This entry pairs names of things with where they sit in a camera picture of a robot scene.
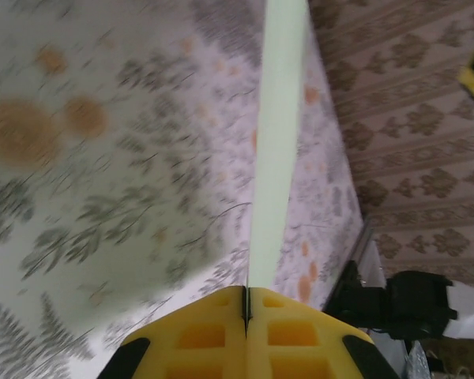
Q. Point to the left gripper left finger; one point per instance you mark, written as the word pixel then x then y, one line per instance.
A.
pixel 205 335

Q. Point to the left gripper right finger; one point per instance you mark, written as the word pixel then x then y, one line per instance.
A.
pixel 292 339

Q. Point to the light green paper sheet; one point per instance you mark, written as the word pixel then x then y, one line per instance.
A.
pixel 278 118

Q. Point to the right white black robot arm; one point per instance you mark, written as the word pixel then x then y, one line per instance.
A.
pixel 414 300

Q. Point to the floral patterned table cover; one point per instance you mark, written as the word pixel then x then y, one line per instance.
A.
pixel 102 177

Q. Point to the wide aluminium mounting rail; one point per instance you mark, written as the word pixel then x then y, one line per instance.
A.
pixel 370 245

